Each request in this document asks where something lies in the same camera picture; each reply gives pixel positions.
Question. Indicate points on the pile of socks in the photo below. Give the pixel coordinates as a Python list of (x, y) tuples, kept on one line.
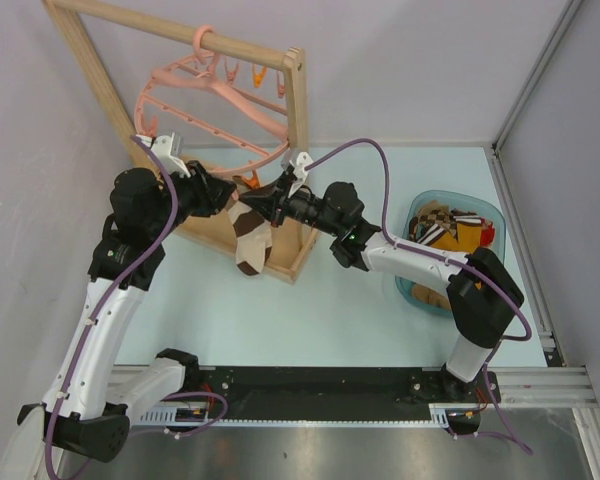
[(430, 223)]

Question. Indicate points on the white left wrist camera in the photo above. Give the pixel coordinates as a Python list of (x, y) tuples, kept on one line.
[(167, 148)]

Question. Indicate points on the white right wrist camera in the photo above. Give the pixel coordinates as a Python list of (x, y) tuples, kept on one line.
[(297, 162)]

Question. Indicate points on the pink round clip hanger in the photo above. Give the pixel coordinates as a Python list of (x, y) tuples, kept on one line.
[(188, 94)]

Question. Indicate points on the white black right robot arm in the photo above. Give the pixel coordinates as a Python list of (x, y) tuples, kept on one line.
[(483, 296)]

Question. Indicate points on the mustard yellow sock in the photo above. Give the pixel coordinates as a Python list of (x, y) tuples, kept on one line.
[(467, 238)]

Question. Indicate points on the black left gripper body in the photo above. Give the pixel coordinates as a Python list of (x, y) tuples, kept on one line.
[(195, 197)]

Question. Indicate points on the aluminium frame profile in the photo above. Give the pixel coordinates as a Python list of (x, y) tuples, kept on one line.
[(547, 163)]

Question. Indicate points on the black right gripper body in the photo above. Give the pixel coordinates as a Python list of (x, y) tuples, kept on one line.
[(303, 205)]

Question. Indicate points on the blue plastic sock bin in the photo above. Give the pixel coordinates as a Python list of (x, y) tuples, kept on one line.
[(463, 202)]

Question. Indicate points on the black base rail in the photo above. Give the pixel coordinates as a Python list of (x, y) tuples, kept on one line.
[(327, 394)]

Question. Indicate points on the orange clothes clip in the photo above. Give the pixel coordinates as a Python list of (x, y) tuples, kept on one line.
[(251, 181)]

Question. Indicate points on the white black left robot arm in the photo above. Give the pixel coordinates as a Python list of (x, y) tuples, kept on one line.
[(79, 413)]

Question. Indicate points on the wooden hanger rack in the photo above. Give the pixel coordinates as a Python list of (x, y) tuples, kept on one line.
[(285, 254)]

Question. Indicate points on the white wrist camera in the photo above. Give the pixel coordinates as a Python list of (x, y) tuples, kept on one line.
[(167, 148), (297, 162)]

